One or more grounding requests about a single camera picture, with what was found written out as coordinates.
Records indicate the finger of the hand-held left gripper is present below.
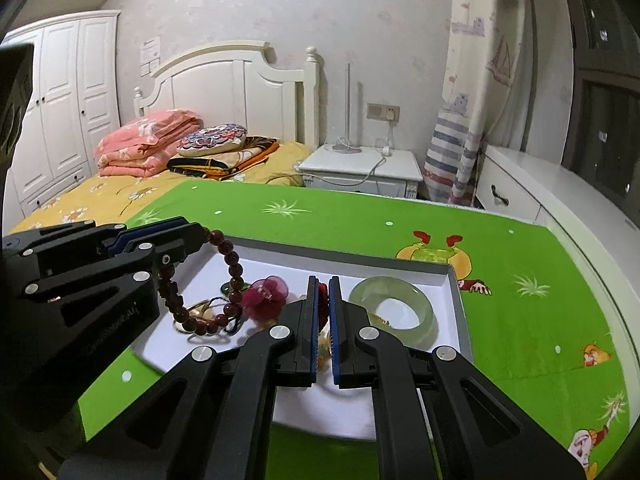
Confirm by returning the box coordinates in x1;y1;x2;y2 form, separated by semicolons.
0;217;186;266
20;225;211;333

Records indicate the yellow floral bed sheet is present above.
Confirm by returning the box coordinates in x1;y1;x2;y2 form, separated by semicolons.
10;141;313;236

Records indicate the orange and black folded blanket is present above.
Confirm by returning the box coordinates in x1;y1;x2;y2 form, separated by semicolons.
166;136;281;182

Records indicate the dark framed window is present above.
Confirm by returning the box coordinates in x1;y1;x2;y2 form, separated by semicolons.
520;0;640;221

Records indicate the green printed cloth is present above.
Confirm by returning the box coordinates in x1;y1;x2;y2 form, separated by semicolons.
75;180;633;480

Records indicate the grey wall socket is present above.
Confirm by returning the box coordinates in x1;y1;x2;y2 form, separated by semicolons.
366;102;401;122

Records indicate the dark red bead bracelet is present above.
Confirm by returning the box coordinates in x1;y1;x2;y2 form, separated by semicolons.
157;229;251;335

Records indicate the white paper notice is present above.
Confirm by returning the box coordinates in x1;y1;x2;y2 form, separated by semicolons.
140;36;163;63

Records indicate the white window bench cabinet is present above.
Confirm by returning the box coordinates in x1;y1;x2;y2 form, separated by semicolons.
475;144;640;311

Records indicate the patterned round pillow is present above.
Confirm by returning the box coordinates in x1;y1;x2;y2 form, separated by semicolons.
176;123;249;157

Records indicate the white power cable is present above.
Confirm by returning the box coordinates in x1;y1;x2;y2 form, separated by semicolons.
265;110;398;188

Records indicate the white wardrobe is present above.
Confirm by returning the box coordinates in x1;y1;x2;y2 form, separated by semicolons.
2;10;122;218

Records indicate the printed curtain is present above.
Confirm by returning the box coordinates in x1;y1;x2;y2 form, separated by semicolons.
422;0;531;206

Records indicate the pale green jade bangle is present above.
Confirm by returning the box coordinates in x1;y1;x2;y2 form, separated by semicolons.
347;276;436;348

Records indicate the pink folded quilt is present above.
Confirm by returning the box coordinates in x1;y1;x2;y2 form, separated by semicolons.
95;109;205;178

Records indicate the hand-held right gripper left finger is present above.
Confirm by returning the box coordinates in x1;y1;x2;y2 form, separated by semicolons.
57;275;323;480

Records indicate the wide gold bangle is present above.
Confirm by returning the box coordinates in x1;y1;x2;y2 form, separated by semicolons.
172;299;223;333

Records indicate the white nightstand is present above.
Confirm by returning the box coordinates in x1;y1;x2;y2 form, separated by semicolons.
297;145;425;200

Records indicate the grey cardboard box tray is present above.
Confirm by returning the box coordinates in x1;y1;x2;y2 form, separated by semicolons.
131;234;474;445

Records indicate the white bed headboard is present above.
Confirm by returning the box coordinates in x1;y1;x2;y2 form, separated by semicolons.
132;41;321;148

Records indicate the metal lamp stand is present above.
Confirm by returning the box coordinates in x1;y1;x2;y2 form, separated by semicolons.
325;62;363;153

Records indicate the red flower hair tie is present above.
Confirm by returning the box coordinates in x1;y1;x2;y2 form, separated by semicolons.
243;275;290;323

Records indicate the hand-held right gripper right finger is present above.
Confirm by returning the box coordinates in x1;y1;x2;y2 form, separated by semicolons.
328;275;586;480

